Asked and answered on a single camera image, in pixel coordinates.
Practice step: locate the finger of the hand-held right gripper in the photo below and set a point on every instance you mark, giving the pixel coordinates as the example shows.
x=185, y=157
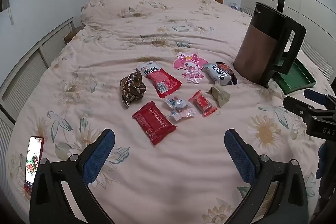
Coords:
x=296, y=106
x=317, y=98

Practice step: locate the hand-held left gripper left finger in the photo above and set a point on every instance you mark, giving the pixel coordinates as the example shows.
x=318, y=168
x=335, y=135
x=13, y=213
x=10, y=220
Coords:
x=99, y=153

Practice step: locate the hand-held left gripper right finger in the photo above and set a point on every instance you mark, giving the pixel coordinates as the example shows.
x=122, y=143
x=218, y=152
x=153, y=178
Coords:
x=240, y=158

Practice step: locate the green tray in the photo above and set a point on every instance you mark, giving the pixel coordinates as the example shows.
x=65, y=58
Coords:
x=296, y=77

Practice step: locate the square red snack packet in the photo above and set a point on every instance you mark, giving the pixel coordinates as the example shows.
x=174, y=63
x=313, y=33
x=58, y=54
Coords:
x=153, y=121

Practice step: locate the pale green candy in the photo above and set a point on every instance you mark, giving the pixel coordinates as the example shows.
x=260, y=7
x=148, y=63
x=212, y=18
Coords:
x=220, y=95

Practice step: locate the small red snack packet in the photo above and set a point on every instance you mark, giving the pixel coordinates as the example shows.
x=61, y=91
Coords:
x=202, y=103

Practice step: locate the brown snack wrapper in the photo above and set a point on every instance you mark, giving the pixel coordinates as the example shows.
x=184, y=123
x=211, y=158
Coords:
x=132, y=87

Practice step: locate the clear candy packet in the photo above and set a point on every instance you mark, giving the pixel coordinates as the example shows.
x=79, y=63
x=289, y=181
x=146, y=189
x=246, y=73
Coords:
x=179, y=107

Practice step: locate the grey cookie packet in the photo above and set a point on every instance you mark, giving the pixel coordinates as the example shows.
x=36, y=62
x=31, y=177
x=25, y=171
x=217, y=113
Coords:
x=219, y=71

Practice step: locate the red and white snack packet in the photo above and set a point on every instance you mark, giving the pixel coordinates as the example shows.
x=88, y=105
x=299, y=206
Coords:
x=160, y=79

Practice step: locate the pink cartoon snack packet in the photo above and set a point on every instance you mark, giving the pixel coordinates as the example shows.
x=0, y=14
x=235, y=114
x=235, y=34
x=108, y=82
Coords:
x=189, y=64

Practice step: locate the smartphone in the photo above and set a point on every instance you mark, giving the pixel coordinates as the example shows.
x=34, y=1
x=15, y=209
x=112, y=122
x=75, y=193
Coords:
x=34, y=158

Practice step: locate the black and brown electric kettle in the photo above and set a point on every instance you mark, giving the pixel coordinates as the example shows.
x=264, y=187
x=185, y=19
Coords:
x=252, y=56

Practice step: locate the floral blanket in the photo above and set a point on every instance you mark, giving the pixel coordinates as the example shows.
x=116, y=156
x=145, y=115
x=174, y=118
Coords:
x=118, y=37

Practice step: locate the white louvred wall panel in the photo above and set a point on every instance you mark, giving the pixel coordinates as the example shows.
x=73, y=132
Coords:
x=29, y=61

